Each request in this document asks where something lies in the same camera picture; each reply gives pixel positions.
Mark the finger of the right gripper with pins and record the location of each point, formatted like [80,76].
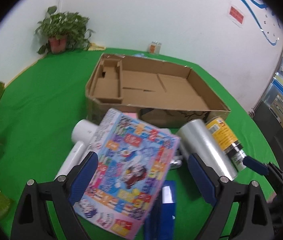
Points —
[256,166]

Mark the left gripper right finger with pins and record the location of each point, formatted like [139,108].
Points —
[252,221]

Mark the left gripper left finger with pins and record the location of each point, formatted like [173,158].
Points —
[32,219]

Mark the yellow label jar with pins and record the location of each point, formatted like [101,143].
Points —
[228,141]

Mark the silver metal can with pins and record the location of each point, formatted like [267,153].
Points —
[196,138]

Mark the colourful puzzle box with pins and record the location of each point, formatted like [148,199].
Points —
[133,160]

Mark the cardboard divider insert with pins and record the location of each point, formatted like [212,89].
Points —
[107,84]

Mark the blue stapler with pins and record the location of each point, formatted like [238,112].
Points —
[159,223]

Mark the white handheld fan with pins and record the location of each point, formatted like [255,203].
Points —
[81,136]

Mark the green table cloth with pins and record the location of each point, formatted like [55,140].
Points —
[39,109]

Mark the large cardboard box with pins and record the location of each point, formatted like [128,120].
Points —
[162,93]

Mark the clear jar orange label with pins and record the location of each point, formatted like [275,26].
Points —
[154,47]

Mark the light blue flat object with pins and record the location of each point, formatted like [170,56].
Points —
[141,55]

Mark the yellow cloth piece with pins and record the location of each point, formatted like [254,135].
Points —
[95,47]

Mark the potted plant red pot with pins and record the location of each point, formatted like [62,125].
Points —
[63,31]

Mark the red wall sign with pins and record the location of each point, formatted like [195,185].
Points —
[235,15]

